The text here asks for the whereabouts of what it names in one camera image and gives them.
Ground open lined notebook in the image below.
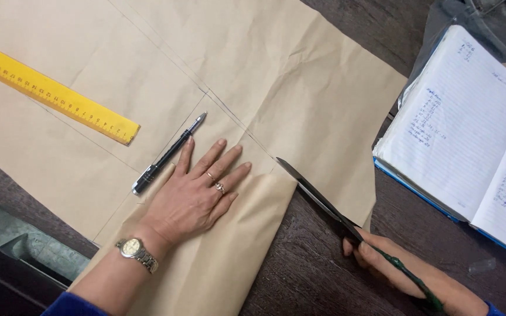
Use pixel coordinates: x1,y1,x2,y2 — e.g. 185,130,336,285
372,25,506,267

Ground black tailor scissors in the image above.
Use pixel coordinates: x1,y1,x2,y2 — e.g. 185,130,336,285
275,157,449,316

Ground black chair seat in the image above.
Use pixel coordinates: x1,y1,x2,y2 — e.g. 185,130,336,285
0,249,68,316

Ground clear plastic bag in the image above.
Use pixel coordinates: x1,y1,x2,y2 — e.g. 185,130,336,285
397,0,506,110

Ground person's right hand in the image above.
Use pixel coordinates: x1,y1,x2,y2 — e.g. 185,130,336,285
342,227,412,292

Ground small clear plastic piece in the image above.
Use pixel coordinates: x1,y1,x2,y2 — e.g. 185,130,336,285
468,257,497,275

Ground silver wristwatch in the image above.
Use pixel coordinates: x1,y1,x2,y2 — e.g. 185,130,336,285
115,237,160,274

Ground yellow wooden ruler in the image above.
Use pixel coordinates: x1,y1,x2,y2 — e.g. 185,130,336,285
0,36,141,146

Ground person's left hand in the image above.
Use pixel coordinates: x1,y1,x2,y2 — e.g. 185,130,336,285
138,136,252,248

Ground black ballpoint pen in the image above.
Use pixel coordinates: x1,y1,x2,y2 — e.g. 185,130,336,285
131,111,208,196

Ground brown pattern paper sheet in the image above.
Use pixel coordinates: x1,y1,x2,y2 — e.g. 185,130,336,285
0,0,408,316

